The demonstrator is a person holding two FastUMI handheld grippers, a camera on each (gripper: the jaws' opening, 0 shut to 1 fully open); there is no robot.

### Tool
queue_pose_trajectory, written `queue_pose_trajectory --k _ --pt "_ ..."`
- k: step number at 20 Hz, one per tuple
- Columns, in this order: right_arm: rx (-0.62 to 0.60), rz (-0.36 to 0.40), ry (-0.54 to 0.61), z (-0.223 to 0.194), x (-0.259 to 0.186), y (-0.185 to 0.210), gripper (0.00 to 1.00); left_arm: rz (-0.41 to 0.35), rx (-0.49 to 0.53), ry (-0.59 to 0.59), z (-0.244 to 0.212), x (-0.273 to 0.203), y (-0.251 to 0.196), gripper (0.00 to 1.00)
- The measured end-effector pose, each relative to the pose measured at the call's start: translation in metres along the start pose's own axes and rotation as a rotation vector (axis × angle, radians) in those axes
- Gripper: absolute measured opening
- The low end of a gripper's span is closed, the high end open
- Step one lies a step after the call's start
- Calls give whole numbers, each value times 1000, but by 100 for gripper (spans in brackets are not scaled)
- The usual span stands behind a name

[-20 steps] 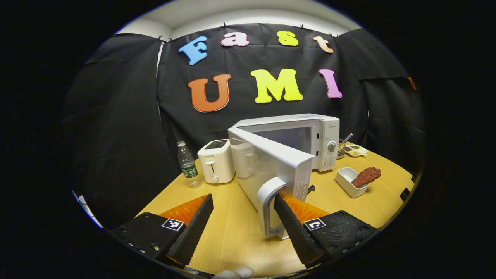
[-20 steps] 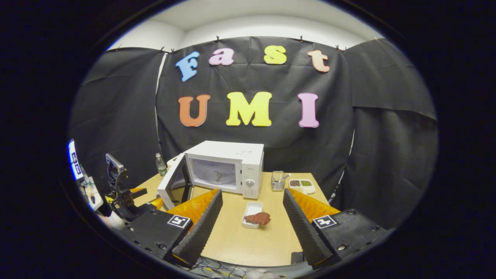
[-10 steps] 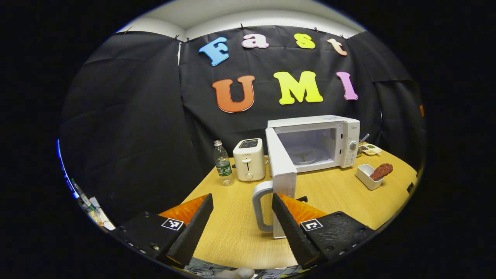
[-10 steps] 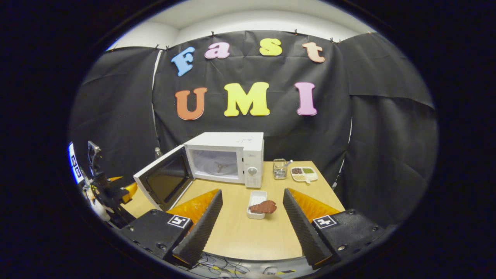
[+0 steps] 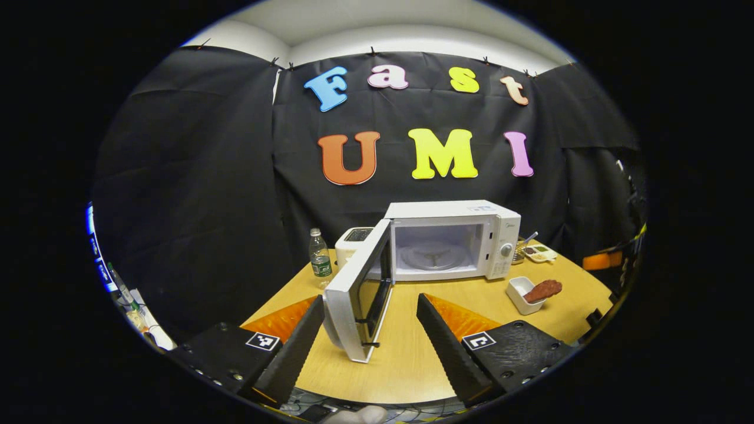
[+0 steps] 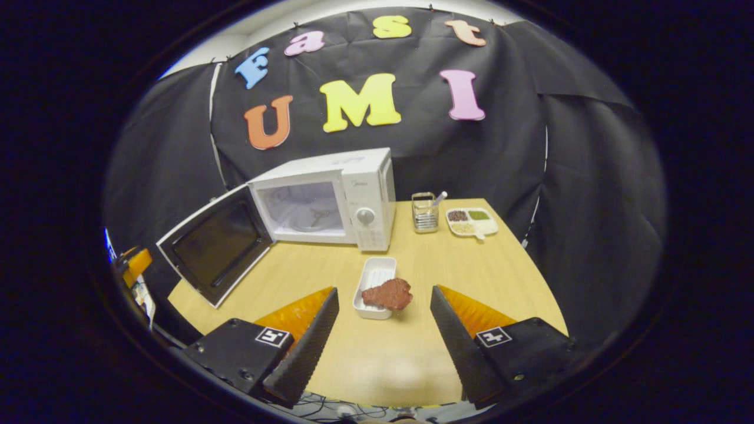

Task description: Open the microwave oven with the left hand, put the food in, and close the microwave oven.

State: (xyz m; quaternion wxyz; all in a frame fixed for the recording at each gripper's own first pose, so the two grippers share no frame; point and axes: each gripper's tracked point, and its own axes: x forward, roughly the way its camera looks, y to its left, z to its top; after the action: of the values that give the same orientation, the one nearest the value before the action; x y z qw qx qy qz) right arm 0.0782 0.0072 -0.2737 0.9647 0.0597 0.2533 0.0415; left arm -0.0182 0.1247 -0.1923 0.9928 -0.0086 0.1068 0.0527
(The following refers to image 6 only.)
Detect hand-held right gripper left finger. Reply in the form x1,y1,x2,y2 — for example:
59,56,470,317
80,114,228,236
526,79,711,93
180,287,340,409

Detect white rectangular dish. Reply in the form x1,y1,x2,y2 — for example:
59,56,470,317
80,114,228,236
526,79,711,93
352,256,398,320

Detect black floor cables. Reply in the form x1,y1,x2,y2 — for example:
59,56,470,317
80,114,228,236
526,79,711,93
265,392,413,422

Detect black backdrop cloth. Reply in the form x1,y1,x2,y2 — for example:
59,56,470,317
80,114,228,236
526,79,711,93
100,6,669,348

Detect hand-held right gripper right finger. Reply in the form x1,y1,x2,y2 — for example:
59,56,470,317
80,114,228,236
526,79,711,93
429,285,585,411

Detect divided plate of spices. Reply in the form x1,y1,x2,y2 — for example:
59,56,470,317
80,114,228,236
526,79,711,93
445,207,500,241

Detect red meat slice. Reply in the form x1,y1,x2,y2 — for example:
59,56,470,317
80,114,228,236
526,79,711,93
361,278,414,312

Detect metal wire utensil holder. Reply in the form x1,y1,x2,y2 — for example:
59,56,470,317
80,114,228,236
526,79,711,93
411,190,448,234

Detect white microwave oven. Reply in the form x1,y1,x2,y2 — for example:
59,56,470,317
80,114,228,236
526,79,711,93
156,147,397,309

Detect white papers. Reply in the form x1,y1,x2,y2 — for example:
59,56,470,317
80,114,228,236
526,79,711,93
132,276,156,328

